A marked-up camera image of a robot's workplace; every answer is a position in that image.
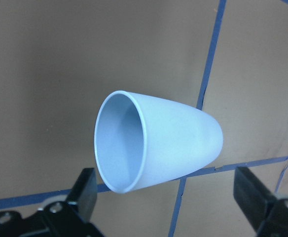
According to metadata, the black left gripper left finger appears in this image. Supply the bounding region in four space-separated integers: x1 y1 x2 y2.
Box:
0 168 102 237

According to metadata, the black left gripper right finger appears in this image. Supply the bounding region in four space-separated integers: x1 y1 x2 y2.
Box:
233 166 288 237

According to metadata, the light blue cup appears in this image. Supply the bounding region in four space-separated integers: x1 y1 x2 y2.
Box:
94 91 223 194

